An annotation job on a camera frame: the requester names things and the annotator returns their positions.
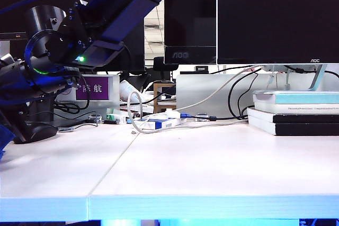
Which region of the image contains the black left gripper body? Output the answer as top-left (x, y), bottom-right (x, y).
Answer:
top-left (0, 53), bottom-right (83, 111)

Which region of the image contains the blue and white box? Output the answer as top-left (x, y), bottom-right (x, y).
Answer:
top-left (135, 116), bottom-right (188, 131)

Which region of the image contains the white adapter block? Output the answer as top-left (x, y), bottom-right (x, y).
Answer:
top-left (165, 109), bottom-right (181, 119)

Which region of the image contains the white printed tube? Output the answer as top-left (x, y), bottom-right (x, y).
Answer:
top-left (119, 79), bottom-right (143, 104)

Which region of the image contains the silver USB dongle with cable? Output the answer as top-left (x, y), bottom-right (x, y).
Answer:
top-left (57, 121), bottom-right (98, 133)

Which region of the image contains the black Logitech mouse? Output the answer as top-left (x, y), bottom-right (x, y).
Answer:
top-left (14, 122), bottom-right (58, 144)

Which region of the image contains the small wooden shelf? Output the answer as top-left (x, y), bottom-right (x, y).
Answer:
top-left (153, 83), bottom-right (176, 114)

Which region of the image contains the white cover book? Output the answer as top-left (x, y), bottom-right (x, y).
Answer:
top-left (253, 103), bottom-right (339, 115)

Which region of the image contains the black cover book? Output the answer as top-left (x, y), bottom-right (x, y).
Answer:
top-left (247, 108), bottom-right (339, 125)
top-left (247, 116), bottom-right (339, 137)

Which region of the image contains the blue microfibre rag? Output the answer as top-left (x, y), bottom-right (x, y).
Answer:
top-left (0, 124), bottom-right (16, 162)

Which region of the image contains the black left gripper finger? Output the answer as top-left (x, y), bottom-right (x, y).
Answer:
top-left (0, 106), bottom-right (28, 143)

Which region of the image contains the thin white cable with plug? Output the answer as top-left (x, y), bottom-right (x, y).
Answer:
top-left (130, 112), bottom-right (169, 135)

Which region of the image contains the green and white carton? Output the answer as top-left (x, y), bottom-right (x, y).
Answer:
top-left (106, 113), bottom-right (127, 125)

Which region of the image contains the teal cover book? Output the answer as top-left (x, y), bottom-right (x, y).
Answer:
top-left (252, 90), bottom-right (339, 105)

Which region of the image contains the black cable with blue connector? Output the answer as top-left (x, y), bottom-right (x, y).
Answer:
top-left (180, 113), bottom-right (248, 121)

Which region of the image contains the black office chair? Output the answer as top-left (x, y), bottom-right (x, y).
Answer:
top-left (153, 56), bottom-right (177, 82)

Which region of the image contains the silver desk partition panel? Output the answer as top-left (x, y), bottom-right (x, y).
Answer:
top-left (175, 74), bottom-right (339, 120)

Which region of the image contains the thick grey cable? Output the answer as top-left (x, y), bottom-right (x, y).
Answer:
top-left (127, 65), bottom-right (262, 135)

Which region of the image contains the white nameplate with purple label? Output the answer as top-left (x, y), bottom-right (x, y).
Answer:
top-left (55, 74), bottom-right (120, 102)

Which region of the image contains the AOC monitor with silver stand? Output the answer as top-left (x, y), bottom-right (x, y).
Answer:
top-left (216, 0), bottom-right (339, 92)

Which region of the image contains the black AOC monitor glossy bezel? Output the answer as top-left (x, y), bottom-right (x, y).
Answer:
top-left (163, 0), bottom-right (217, 65)

